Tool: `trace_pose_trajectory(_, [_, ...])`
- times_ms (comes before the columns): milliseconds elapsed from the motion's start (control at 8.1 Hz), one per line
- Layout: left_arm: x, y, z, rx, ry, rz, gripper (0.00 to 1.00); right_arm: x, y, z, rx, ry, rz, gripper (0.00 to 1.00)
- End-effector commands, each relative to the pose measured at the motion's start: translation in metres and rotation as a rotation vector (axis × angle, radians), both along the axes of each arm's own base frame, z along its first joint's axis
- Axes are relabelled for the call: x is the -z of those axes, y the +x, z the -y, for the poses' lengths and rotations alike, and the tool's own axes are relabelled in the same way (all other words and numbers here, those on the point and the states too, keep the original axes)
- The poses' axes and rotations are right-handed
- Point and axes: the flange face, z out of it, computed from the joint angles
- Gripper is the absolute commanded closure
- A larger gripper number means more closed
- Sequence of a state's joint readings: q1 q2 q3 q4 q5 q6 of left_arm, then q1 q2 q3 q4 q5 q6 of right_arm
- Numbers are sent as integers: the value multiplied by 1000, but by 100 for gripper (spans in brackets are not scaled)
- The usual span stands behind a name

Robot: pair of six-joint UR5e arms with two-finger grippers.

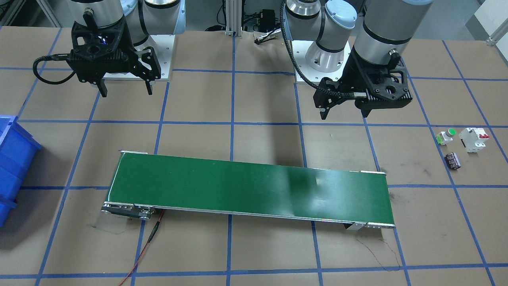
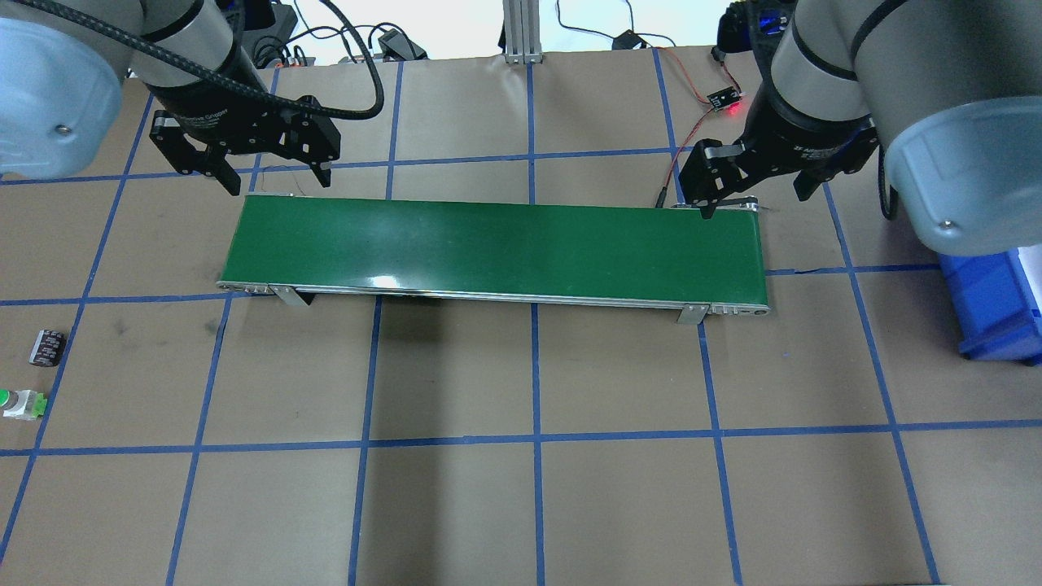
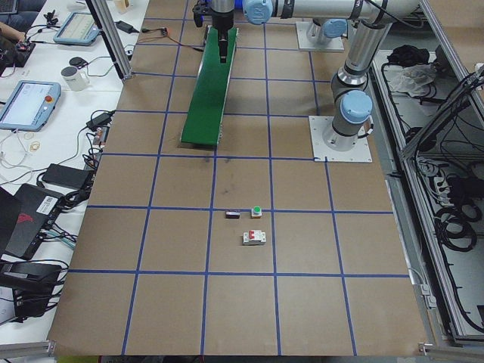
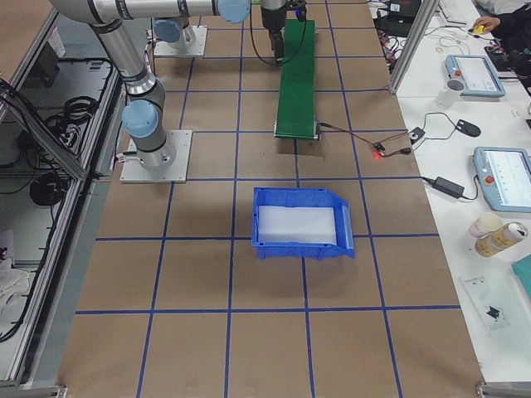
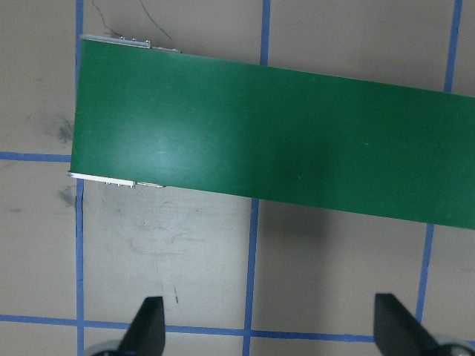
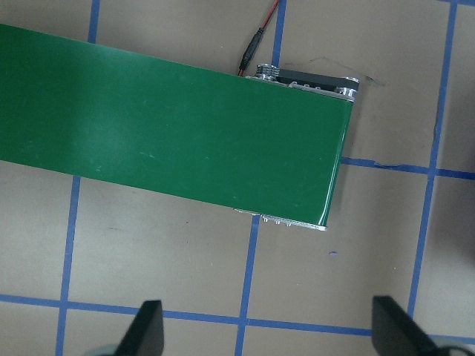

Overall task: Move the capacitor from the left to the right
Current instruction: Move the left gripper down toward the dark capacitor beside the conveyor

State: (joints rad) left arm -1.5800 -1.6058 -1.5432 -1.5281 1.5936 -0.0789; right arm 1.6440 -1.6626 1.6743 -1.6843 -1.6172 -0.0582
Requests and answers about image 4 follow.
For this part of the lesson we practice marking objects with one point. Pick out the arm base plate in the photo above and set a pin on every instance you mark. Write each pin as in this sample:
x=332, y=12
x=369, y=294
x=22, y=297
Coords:
x=168, y=164
x=164, y=50

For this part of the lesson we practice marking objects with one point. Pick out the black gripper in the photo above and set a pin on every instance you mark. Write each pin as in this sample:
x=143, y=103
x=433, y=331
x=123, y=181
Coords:
x=272, y=18

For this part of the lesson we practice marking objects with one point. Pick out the green conveyor belt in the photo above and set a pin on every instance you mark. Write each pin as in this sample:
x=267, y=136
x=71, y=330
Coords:
x=296, y=107

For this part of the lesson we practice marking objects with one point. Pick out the near teach pendant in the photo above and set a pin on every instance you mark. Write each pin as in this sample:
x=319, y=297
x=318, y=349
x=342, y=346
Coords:
x=504, y=177

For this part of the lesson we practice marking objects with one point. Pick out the yellow labelled jars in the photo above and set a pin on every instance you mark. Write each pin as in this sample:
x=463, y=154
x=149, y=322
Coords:
x=493, y=236

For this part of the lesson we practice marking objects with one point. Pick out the small red LED board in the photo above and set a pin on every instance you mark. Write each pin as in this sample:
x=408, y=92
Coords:
x=379, y=150

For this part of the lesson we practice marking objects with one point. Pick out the black power adapter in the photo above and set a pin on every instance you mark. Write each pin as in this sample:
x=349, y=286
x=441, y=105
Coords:
x=450, y=188

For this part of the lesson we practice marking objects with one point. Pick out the white mug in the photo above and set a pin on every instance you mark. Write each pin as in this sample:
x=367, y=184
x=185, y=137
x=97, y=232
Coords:
x=450, y=93

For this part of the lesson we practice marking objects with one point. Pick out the person at desk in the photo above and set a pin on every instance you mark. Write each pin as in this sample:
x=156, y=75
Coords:
x=512, y=29

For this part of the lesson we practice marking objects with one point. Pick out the teach pendant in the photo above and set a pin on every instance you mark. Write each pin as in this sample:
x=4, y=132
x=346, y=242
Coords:
x=477, y=74
x=504, y=177

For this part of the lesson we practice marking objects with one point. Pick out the blue plastic bin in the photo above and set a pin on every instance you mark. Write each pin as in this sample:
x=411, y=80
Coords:
x=301, y=222

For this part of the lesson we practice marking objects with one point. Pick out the far teach pendant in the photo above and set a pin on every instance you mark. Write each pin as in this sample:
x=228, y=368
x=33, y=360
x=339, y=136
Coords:
x=477, y=74

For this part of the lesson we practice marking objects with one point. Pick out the aluminium frame post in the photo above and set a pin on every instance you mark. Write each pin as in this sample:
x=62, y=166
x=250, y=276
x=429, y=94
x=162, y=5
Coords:
x=417, y=32

